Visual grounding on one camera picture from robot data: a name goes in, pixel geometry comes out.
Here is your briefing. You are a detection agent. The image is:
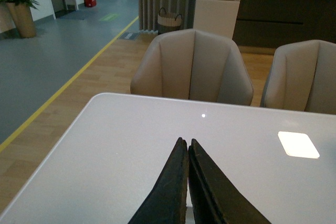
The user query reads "white tall cabinet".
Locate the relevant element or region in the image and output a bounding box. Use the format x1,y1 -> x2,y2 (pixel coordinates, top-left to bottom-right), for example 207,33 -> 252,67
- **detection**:
193,0 -> 240,38

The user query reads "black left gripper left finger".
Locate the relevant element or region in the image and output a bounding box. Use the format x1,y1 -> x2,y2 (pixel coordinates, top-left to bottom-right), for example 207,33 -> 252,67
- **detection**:
129,137 -> 188,223

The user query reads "green potted plant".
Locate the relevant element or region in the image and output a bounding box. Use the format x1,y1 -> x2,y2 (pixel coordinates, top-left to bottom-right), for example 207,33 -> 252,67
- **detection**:
1,0 -> 39,38

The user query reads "woven laundry basket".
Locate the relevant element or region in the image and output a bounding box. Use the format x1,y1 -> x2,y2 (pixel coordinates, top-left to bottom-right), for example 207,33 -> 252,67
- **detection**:
157,7 -> 183,35

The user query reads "beige chair left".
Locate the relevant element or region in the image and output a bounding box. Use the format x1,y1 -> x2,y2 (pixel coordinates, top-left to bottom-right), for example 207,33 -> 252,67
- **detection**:
130,29 -> 254,106

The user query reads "dark kitchen counter cabinet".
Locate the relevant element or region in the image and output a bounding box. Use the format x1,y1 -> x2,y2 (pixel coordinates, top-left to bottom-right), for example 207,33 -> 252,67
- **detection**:
233,0 -> 335,48

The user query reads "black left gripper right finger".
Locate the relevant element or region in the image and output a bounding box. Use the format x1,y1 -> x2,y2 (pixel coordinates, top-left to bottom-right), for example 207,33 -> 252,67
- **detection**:
188,139 -> 268,223

